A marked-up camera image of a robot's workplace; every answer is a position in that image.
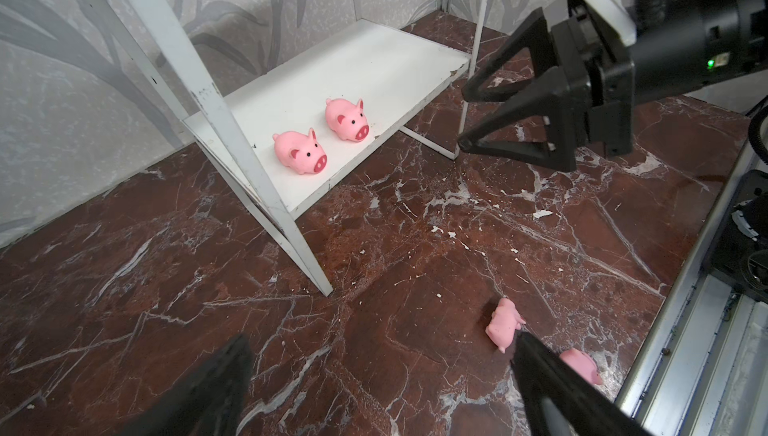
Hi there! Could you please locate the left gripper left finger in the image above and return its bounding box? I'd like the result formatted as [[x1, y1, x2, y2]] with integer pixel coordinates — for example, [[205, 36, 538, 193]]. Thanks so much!
[[120, 334, 253, 435]]

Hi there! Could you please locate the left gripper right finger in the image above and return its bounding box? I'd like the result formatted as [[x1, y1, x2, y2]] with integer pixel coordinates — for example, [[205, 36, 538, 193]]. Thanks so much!
[[511, 332, 648, 435]]

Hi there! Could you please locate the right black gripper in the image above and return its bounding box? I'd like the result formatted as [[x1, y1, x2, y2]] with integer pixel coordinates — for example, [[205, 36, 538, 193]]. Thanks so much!
[[458, 0, 635, 172]]

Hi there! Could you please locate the pink pig toy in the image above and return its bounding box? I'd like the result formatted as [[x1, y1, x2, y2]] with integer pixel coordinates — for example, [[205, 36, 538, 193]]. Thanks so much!
[[325, 98, 370, 143], [485, 298, 526, 354], [560, 348, 603, 386], [272, 128, 328, 175]]

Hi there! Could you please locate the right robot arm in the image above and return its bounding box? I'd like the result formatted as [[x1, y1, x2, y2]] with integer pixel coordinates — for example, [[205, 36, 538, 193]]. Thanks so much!
[[458, 0, 767, 172]]

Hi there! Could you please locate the white two-tier metal shelf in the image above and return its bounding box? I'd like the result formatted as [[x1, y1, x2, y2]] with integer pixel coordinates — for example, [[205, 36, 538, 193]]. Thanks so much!
[[82, 0, 477, 295]]

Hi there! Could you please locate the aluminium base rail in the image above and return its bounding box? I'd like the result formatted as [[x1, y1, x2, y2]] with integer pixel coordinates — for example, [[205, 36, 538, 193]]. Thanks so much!
[[615, 146, 767, 435]]

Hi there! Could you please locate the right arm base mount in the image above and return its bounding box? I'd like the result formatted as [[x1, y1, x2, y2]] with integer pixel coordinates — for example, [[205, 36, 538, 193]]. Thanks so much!
[[703, 170, 767, 303]]

